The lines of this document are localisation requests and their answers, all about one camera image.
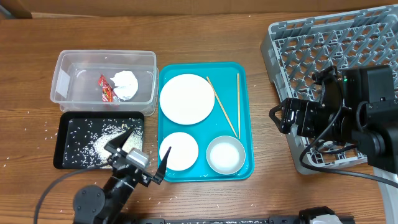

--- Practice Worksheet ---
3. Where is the white napkin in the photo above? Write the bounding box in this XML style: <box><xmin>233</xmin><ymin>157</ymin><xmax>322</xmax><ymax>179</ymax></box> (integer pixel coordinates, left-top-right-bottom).
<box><xmin>111</xmin><ymin>71</ymin><xmax>139</xmax><ymax>101</ymax></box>

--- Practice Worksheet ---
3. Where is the grey dishwasher rack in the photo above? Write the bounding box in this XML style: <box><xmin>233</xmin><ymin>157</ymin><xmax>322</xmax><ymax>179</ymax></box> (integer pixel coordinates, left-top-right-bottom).
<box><xmin>261</xmin><ymin>5</ymin><xmax>397</xmax><ymax>175</ymax></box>

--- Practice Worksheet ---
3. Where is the teal plastic tray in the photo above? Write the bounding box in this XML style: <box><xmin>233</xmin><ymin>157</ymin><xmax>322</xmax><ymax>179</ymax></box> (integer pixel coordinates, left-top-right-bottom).
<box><xmin>157</xmin><ymin>62</ymin><xmax>254</xmax><ymax>182</ymax></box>

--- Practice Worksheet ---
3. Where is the black rectangular tray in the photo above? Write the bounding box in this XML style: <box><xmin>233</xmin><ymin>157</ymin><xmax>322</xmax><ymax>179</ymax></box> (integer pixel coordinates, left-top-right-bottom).
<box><xmin>53</xmin><ymin>111</ymin><xmax>144</xmax><ymax>169</ymax></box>

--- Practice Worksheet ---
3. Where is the large white plate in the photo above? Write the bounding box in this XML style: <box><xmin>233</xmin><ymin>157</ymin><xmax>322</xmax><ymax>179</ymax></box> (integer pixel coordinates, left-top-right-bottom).
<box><xmin>160</xmin><ymin>74</ymin><xmax>215</xmax><ymax>125</ymax></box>

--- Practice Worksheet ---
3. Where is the red snack wrapper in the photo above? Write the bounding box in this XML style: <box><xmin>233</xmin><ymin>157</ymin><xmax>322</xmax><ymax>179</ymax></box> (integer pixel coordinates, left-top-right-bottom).
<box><xmin>98</xmin><ymin>74</ymin><xmax>120</xmax><ymax>103</ymax></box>

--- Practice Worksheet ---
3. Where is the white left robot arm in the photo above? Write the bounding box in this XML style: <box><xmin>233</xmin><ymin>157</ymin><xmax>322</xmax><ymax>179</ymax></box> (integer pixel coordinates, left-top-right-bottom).
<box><xmin>73</xmin><ymin>128</ymin><xmax>172</xmax><ymax>224</ymax></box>

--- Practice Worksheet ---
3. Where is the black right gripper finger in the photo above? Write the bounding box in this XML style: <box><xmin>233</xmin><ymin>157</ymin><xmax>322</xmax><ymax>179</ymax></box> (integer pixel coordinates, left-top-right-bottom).
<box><xmin>269</xmin><ymin>108</ymin><xmax>288</xmax><ymax>134</ymax></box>
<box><xmin>272</xmin><ymin>98</ymin><xmax>291</xmax><ymax>113</ymax></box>

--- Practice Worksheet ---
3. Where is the clear plastic bin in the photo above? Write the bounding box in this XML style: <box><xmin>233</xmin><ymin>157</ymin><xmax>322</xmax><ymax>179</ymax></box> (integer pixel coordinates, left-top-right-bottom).
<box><xmin>50</xmin><ymin>50</ymin><xmax>159</xmax><ymax>116</ymax></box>

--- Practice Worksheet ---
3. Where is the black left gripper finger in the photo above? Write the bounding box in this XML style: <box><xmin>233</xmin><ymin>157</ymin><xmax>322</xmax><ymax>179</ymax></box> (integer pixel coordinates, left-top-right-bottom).
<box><xmin>155</xmin><ymin>147</ymin><xmax>172</xmax><ymax>184</ymax></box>
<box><xmin>104</xmin><ymin>128</ymin><xmax>134</xmax><ymax>153</ymax></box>

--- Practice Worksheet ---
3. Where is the grey white bowl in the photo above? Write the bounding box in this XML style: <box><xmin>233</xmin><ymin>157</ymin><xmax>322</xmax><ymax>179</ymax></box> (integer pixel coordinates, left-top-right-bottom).
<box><xmin>206</xmin><ymin>136</ymin><xmax>246</xmax><ymax>175</ymax></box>

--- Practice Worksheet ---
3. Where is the pink bowl with rice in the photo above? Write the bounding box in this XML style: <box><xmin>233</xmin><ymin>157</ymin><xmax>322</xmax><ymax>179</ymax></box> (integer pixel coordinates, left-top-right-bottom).
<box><xmin>159</xmin><ymin>132</ymin><xmax>198</xmax><ymax>171</ymax></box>

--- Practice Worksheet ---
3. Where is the black rail at bottom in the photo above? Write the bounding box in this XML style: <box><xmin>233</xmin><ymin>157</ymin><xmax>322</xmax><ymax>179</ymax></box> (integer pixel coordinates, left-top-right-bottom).
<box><xmin>118</xmin><ymin>205</ymin><xmax>355</xmax><ymax>224</ymax></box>

